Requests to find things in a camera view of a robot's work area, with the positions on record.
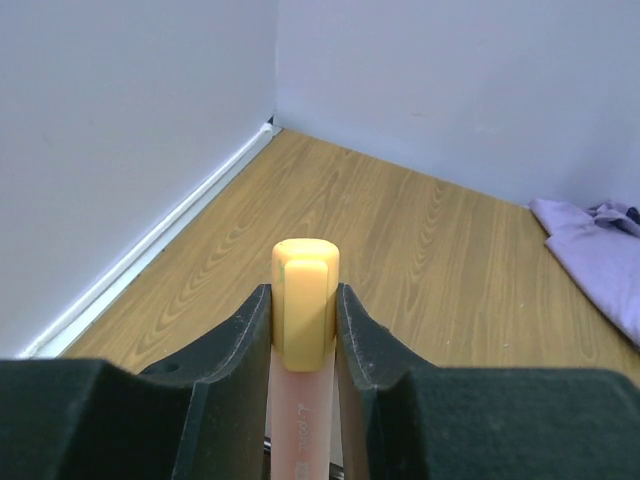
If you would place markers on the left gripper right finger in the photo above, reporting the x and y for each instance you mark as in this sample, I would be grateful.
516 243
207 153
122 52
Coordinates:
405 418

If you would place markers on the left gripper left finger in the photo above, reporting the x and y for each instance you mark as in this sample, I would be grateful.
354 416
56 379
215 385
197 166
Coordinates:
199 413

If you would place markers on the orange pink highlighter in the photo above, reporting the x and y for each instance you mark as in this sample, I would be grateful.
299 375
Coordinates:
305 274

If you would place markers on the purple cloth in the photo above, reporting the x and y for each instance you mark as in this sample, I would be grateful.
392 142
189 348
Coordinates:
599 249

